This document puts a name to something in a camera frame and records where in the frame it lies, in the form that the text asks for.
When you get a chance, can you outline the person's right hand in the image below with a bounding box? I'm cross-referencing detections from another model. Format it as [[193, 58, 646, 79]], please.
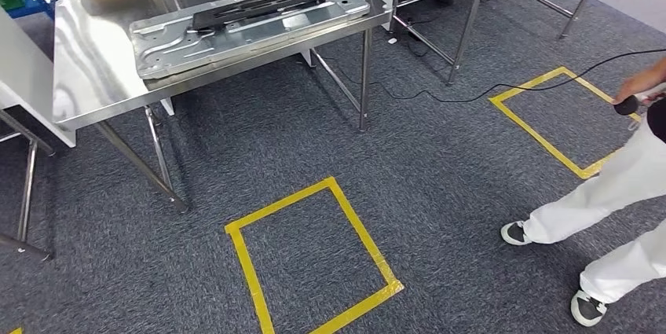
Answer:
[[613, 77, 649, 106]]

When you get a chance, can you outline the black floor cable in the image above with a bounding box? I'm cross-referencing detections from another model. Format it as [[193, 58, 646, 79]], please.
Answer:
[[312, 47, 666, 105]]

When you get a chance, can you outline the steel side table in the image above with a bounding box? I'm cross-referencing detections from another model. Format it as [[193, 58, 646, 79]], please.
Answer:
[[390, 0, 616, 86]]

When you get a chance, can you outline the black hand controller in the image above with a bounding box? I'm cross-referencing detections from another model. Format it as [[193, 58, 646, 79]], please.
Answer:
[[613, 94, 641, 117]]

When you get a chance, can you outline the steel table frame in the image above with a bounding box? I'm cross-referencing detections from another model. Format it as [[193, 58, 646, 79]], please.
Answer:
[[0, 108, 57, 262]]

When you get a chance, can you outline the white partition panel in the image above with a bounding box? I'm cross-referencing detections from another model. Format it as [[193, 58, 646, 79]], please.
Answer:
[[0, 6, 78, 149]]

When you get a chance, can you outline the black plastic plate frame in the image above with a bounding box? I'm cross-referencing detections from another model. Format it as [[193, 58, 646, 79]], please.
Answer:
[[191, 0, 329, 31]]

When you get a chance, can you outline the steel workbench table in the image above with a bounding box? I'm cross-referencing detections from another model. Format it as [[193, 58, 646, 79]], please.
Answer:
[[52, 0, 393, 214]]

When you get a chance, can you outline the stamped grey metal panel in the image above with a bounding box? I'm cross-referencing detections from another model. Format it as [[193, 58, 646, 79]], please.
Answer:
[[129, 0, 371, 81]]

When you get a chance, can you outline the person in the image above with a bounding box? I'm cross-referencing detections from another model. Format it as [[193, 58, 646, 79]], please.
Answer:
[[500, 57, 666, 328]]

